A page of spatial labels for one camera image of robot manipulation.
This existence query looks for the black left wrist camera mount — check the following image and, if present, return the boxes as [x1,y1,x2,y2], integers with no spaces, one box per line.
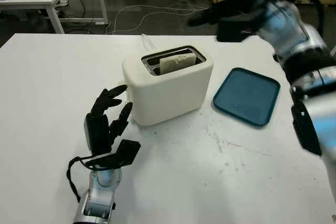
[86,140,141,169]

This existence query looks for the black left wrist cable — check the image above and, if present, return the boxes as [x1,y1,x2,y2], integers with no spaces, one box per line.
[66,155,92,204]

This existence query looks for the white bread slice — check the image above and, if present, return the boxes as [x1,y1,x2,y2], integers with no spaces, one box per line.
[159,52,197,74]

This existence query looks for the cream white two-slot toaster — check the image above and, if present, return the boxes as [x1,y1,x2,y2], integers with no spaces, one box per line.
[121,45,215,127]

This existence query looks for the blue plastic tray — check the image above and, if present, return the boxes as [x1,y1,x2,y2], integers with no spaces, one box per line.
[212,67,281,129]

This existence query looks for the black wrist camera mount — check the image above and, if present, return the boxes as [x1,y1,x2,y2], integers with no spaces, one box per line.
[217,8,266,43]
[86,140,141,169]

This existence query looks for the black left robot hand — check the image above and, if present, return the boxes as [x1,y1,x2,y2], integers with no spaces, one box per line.
[83,84,134,156]

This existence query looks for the white floor cable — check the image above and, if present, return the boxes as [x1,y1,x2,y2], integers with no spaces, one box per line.
[112,0,211,35]

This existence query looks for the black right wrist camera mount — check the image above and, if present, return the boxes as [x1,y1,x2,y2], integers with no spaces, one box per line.
[217,8,266,43]

